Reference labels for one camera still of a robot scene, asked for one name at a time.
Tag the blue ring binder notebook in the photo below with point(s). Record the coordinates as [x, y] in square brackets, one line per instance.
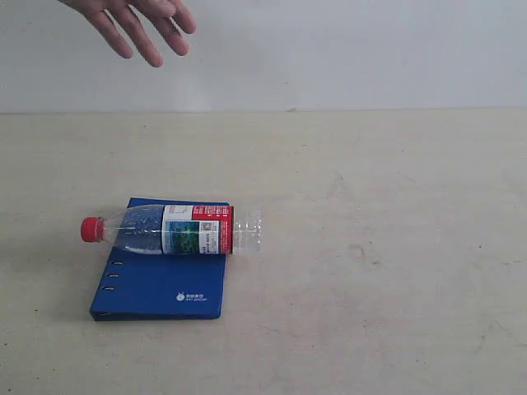
[138, 286]

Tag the person's bare hand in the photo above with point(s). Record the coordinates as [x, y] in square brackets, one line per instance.
[117, 21]

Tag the clear plastic water bottle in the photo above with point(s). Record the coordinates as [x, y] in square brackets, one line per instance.
[178, 229]

